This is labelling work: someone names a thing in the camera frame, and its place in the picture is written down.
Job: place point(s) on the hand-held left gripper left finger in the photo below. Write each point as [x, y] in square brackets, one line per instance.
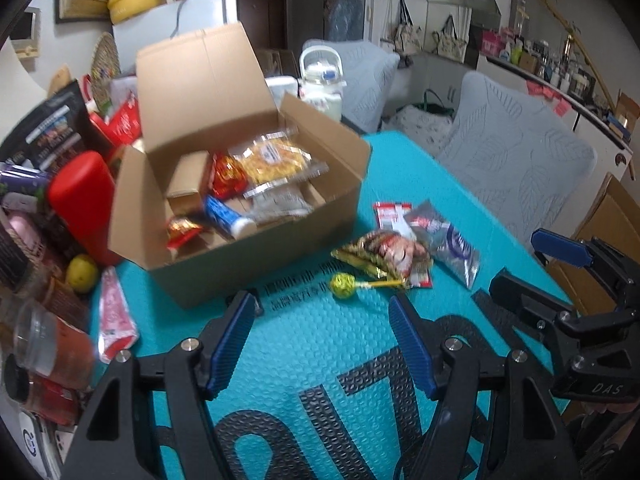
[232, 345]

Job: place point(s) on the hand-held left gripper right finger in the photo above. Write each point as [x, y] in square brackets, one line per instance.
[407, 345]

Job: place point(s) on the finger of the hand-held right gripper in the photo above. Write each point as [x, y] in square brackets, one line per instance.
[520, 295]
[560, 247]

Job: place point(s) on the red gold small packet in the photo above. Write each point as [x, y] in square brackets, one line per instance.
[182, 230]

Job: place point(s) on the small brown carton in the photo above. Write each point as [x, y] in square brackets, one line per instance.
[187, 175]

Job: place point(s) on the yellow snack packet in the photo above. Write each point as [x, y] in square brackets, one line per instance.
[272, 157]

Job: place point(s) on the clear packet of grey snacks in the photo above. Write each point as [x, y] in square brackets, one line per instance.
[280, 205]

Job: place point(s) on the large brown cardboard box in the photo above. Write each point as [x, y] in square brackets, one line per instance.
[600, 225]

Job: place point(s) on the red white small packet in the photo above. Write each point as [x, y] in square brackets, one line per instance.
[392, 212]
[420, 276]

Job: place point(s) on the silver blue snack packet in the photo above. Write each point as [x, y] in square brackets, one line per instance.
[452, 245]

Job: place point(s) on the yellow green lollipop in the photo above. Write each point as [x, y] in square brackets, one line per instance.
[345, 285]

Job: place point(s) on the teal bubble mat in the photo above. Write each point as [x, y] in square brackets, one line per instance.
[320, 360]

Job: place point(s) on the gold red snack packet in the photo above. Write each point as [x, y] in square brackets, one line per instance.
[390, 255]

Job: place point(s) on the large grey chair cushion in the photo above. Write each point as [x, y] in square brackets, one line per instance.
[520, 160]

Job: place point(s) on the red white triangular packet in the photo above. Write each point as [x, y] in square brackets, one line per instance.
[115, 310]

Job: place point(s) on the blue white tube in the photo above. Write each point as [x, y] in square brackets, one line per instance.
[225, 215]

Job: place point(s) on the small cardboard box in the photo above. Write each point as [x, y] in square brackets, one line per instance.
[625, 110]

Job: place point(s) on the pink cloth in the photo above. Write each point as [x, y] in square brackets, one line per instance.
[547, 95]

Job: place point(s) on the yellow lemon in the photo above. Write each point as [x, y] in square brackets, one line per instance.
[82, 272]

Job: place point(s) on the patterned white pillow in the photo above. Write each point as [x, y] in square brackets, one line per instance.
[420, 125]

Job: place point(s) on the green bag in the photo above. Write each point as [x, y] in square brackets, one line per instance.
[435, 101]

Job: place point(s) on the row of bottles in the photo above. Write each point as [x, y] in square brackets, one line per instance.
[540, 55]

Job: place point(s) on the jar with black lid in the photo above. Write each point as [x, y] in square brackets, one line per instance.
[40, 395]

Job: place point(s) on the red canister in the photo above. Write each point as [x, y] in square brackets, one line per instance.
[82, 205]

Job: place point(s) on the clear jar with dark label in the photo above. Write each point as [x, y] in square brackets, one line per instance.
[30, 260]

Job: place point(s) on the white round device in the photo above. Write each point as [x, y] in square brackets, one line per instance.
[30, 440]

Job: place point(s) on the red gift bag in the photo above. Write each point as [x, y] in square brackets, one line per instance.
[122, 122]

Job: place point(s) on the printed tote bag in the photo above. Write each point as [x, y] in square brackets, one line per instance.
[407, 35]

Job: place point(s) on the white plastic container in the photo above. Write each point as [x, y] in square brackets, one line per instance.
[282, 85]

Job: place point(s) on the purple packet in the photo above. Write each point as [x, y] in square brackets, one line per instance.
[20, 180]

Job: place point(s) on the white thermos jug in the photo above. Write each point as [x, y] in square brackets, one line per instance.
[322, 77]

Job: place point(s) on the black snack bag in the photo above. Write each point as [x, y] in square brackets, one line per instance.
[55, 125]

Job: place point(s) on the woven fan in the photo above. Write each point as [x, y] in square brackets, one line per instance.
[105, 67]

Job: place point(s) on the wooden board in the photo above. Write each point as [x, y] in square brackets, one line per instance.
[60, 80]

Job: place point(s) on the blue bubble wrap bag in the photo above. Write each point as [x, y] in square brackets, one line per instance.
[345, 5]

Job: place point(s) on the white fridge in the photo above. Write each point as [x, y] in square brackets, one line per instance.
[200, 15]

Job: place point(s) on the brown door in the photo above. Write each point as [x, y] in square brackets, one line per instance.
[260, 10]

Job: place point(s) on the beige intercom panel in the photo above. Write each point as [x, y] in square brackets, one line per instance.
[25, 35]

